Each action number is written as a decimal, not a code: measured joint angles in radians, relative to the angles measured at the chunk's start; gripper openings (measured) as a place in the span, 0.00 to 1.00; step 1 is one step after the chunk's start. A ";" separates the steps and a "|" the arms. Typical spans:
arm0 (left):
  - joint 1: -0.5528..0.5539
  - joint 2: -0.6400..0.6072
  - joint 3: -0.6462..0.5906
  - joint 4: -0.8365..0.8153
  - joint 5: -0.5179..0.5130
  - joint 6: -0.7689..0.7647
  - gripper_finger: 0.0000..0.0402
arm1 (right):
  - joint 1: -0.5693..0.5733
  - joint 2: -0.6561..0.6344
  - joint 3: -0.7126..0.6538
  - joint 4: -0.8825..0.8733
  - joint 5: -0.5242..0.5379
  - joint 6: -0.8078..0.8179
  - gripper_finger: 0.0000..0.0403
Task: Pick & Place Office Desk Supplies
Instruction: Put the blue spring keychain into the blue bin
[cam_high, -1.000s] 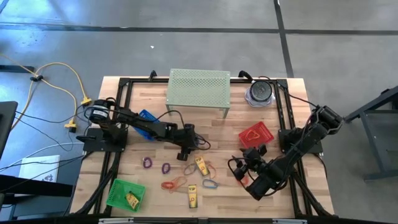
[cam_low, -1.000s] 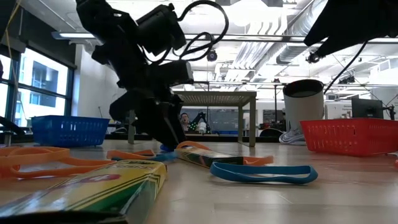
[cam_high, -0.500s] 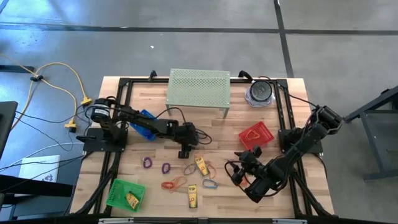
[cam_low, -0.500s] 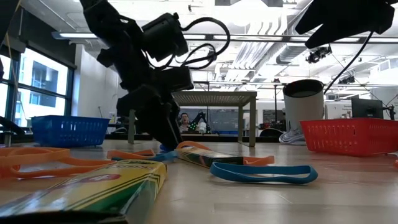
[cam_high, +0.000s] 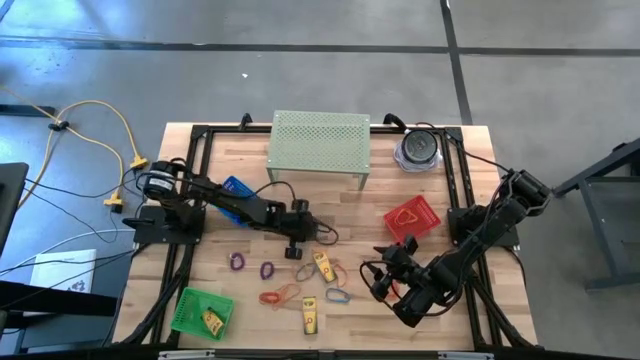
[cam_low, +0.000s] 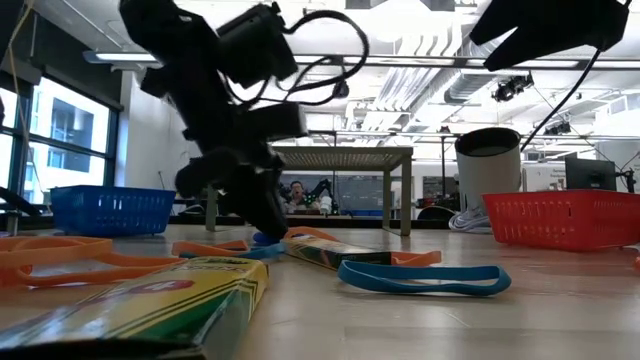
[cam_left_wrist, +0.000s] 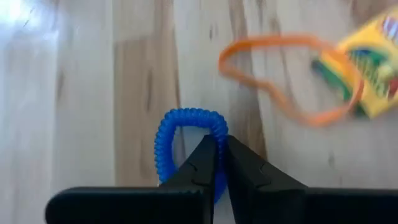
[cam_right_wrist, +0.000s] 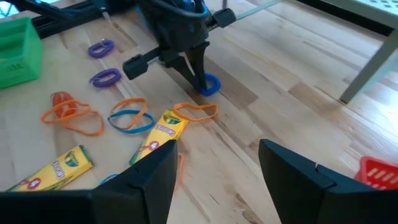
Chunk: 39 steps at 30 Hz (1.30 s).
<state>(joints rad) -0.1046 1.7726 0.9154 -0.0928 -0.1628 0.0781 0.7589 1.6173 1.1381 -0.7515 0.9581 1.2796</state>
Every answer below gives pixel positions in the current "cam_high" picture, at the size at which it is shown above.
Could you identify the white paper sheet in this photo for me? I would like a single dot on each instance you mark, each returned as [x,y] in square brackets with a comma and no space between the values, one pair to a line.
[60,270]

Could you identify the blue rubber band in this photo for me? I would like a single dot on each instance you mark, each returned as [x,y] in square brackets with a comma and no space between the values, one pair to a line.
[327,295]

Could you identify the black flat bar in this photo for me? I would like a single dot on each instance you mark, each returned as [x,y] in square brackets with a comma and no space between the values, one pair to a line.
[25,110]

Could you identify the black desk panel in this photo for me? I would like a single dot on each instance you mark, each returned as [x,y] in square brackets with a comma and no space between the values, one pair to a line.
[10,200]

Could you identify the pale green perforated shelf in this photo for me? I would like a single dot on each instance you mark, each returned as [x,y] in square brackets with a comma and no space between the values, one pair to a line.
[320,140]

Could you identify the black aluminium table frame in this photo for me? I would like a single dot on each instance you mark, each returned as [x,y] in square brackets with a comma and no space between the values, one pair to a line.
[230,129]

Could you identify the clear plastic bag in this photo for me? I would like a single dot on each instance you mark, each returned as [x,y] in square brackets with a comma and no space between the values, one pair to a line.
[398,159]

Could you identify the dark grey metal cart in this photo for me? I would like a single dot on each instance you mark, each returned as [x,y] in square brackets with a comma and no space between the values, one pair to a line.
[586,225]

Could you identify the blue plastic basket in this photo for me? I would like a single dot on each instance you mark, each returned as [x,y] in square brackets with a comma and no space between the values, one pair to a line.
[237,186]

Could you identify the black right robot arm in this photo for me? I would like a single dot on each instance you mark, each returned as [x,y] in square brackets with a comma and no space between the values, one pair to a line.
[480,240]

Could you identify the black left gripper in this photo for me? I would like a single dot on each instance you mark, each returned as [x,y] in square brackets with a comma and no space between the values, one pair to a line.
[302,226]

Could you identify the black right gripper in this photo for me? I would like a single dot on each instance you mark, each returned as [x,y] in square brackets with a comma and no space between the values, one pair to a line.
[412,277]

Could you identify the red plastic basket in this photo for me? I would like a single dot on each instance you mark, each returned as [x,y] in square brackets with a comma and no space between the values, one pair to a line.
[425,210]

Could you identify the yellow green crayon box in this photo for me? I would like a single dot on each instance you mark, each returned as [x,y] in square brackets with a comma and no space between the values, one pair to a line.
[325,267]
[310,315]
[212,322]

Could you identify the black desk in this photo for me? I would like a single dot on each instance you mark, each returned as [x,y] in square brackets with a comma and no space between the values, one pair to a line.
[50,300]

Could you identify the purple coil wristband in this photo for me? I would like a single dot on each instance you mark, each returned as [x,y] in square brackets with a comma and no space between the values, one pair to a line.
[261,271]
[231,261]

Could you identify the green plastic basket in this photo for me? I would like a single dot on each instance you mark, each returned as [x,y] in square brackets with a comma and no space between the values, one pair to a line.
[190,305]

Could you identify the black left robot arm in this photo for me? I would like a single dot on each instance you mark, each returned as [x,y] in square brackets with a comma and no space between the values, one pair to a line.
[240,207]

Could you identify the silver metal bracket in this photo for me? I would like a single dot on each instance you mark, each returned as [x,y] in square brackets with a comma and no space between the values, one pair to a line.
[465,356]
[185,355]

